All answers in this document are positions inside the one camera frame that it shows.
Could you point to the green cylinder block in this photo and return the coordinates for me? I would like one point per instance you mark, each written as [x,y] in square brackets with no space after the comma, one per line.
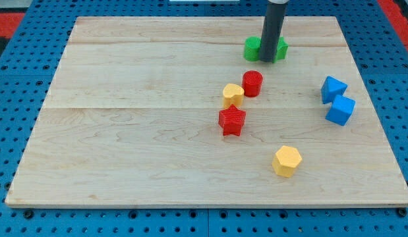
[251,49]

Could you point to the green star block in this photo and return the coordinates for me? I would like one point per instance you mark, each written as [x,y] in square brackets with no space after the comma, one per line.
[282,48]

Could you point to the blue cube block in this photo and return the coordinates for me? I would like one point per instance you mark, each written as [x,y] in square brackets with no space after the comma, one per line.
[341,110]

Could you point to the yellow hexagon block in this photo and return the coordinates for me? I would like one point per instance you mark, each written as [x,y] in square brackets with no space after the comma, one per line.
[286,160]

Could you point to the red star block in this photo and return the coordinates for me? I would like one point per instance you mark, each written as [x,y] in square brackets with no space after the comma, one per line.
[232,120]

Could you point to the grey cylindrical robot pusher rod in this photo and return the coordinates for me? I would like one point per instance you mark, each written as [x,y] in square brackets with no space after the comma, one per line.
[273,22]

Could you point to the yellow heart block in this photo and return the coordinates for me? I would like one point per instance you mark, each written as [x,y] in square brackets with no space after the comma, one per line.
[233,94]

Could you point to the red cylinder block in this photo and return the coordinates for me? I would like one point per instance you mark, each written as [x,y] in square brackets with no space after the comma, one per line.
[252,83]

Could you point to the light wooden board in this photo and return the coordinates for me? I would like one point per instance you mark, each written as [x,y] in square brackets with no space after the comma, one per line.
[130,121]

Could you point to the blue triangle block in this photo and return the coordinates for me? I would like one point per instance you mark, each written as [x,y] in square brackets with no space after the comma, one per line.
[332,87]

